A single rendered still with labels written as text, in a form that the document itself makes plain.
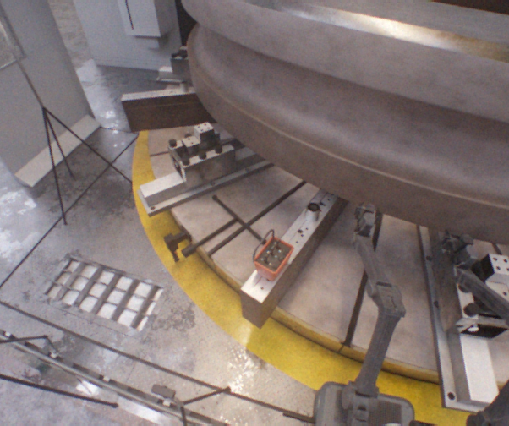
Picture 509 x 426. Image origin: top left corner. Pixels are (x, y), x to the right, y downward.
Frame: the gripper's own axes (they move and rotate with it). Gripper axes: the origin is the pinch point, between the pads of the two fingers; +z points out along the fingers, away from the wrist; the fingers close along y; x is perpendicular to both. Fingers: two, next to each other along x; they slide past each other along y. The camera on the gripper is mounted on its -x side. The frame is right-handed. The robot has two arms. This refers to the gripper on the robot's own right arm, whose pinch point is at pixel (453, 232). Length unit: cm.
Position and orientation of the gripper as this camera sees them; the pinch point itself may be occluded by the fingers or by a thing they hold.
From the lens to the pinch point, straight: 169.1
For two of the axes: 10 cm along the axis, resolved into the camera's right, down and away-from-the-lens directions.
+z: 3.3, -7.1, 6.2
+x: 0.0, 6.6, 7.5
